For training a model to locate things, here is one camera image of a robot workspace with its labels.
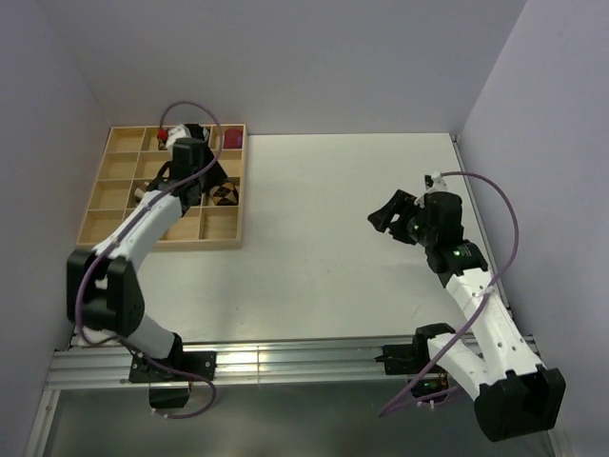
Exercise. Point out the rolled red sock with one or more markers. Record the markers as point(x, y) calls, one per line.
point(233, 138)

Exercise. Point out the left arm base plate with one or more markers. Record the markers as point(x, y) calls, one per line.
point(170, 386)

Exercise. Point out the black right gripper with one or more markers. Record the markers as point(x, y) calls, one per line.
point(402, 204)

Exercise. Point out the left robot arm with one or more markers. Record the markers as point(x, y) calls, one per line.
point(104, 298)

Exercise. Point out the rolled black blue sock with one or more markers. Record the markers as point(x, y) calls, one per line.
point(198, 131)

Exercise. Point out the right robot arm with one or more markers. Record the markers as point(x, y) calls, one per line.
point(513, 393)

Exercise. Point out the brown argyle sock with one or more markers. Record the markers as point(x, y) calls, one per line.
point(224, 195)

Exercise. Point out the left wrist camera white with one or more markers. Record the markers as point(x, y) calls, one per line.
point(166, 138)

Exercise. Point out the aluminium rail frame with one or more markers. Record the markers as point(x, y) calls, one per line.
point(297, 316)

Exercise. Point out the tan brown striped sock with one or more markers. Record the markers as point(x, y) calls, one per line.
point(139, 192)

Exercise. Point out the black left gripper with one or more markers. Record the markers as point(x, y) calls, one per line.
point(216, 175)

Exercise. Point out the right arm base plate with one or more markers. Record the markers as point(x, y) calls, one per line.
point(406, 360)

